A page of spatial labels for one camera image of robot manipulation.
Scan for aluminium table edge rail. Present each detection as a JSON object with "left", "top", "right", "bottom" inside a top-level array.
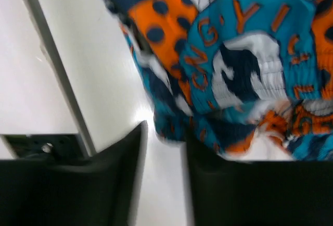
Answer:
[{"left": 23, "top": 0, "right": 97, "bottom": 158}]

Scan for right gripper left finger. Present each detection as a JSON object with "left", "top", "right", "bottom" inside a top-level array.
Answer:
[{"left": 1, "top": 121, "right": 147, "bottom": 225}]

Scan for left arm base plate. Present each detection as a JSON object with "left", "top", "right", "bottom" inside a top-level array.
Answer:
[{"left": 4, "top": 134, "right": 88, "bottom": 160}]

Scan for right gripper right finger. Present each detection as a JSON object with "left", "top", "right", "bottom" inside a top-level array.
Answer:
[{"left": 185, "top": 131, "right": 332, "bottom": 225}]

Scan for colourful patterned shorts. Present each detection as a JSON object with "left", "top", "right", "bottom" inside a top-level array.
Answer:
[{"left": 103, "top": 0, "right": 332, "bottom": 161}]

